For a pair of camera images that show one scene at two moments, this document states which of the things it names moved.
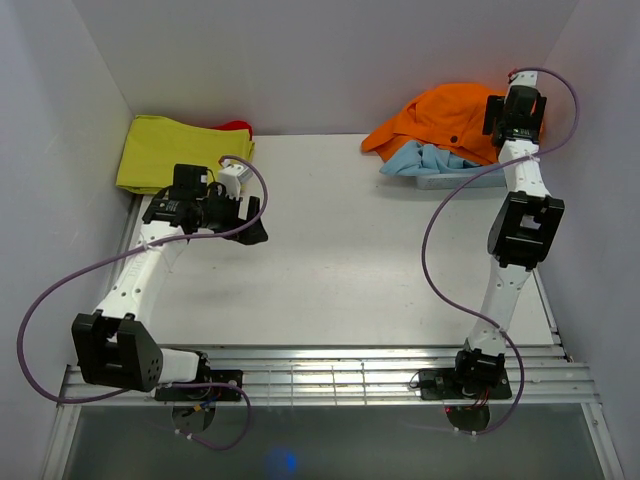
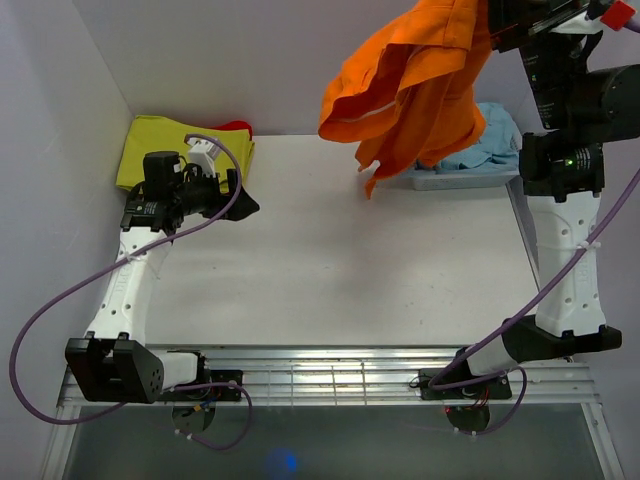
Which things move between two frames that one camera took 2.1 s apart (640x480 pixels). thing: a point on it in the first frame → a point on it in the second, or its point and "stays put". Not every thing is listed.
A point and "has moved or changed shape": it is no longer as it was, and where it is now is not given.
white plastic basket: x=447 y=181 stays put
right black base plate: x=442 y=384 stays put
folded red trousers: x=236 y=125 stays put
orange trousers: x=449 y=116 has moved or changed shape
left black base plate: x=204 y=393 stays put
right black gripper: x=494 y=111 → x=521 y=22
